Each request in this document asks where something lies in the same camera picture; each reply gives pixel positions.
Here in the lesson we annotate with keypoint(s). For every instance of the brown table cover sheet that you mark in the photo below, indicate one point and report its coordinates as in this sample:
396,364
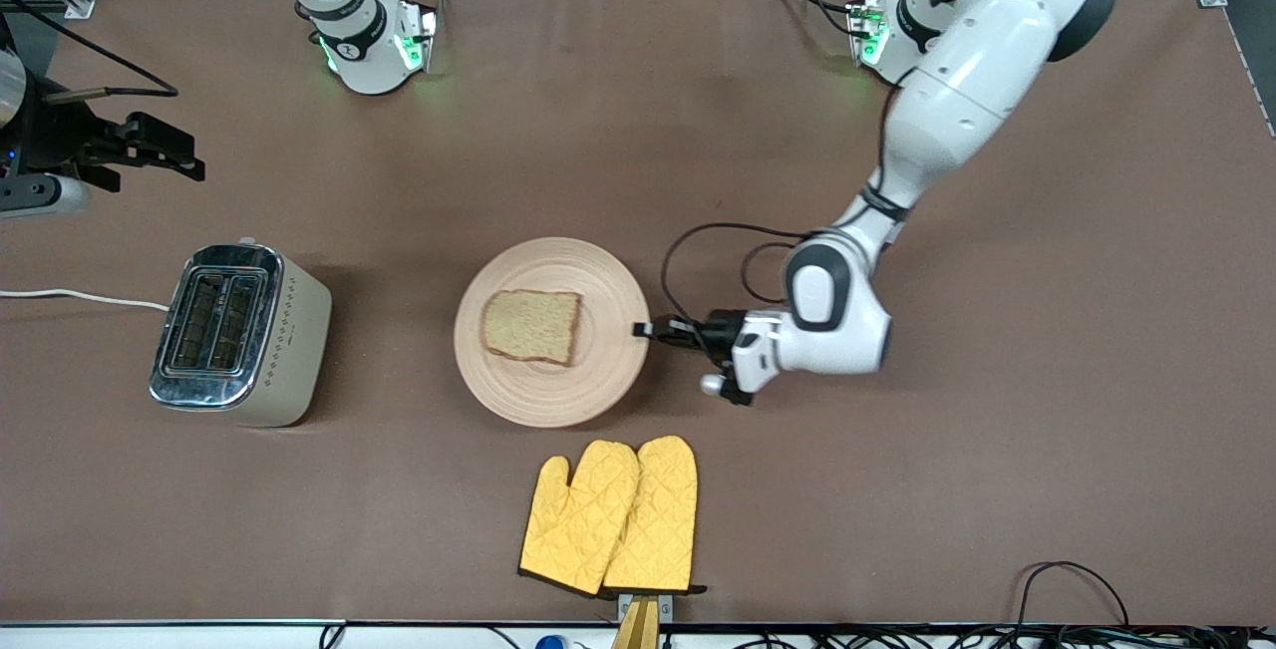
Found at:
648,151

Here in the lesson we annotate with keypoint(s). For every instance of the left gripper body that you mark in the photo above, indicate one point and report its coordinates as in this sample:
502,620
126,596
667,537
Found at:
720,331

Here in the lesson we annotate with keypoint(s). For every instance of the round wooden plate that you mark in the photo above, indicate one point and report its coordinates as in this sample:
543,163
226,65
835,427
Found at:
548,395

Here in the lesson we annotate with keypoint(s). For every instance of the beige chrome two-slot toaster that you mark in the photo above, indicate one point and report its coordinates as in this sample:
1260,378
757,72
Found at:
244,335

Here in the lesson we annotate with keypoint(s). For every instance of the brown bread slice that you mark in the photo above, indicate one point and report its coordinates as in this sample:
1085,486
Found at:
533,325

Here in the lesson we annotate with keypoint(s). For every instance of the grey metal bracket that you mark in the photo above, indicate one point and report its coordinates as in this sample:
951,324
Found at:
665,607

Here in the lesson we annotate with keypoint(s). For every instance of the yellow quilted oven mitt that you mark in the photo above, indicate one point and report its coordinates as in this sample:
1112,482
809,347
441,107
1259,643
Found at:
658,519
578,519

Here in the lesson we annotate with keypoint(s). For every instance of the blue round object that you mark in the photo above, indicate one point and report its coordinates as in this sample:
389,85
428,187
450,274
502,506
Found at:
549,643

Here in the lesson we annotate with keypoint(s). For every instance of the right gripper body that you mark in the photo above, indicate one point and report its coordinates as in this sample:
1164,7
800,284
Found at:
62,139

